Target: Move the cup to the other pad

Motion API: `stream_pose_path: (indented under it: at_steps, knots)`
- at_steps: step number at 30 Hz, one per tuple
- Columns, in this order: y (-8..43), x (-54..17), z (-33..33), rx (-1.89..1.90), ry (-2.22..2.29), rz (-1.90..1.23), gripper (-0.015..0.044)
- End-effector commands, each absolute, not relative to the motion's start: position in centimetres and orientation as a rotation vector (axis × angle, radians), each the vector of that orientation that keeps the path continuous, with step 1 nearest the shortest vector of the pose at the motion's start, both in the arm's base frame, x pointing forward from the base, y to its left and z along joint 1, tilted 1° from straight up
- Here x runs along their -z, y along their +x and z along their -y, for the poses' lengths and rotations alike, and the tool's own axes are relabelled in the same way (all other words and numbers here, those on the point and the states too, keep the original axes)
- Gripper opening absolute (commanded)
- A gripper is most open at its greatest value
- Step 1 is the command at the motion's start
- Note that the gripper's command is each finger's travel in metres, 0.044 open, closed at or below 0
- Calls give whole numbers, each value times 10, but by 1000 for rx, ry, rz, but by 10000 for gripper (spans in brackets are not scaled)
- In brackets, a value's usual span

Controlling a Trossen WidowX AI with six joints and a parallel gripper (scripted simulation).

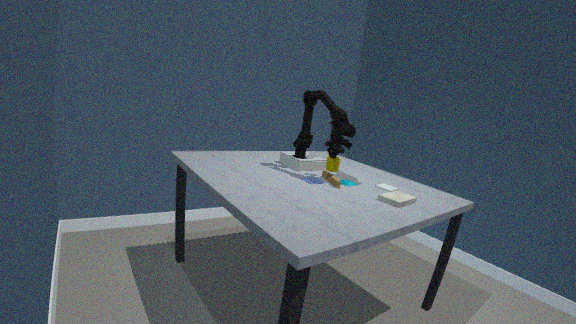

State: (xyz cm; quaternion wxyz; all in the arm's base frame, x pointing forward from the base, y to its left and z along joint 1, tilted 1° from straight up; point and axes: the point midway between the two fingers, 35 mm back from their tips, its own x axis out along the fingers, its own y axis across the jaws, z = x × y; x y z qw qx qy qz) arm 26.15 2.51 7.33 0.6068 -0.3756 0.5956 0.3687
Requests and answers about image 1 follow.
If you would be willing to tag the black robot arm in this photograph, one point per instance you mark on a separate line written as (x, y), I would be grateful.
(340, 122)

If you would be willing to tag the beige flat rectangular block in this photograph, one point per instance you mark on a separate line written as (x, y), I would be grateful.
(397, 198)

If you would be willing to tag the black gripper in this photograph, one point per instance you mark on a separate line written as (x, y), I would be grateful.
(334, 145)

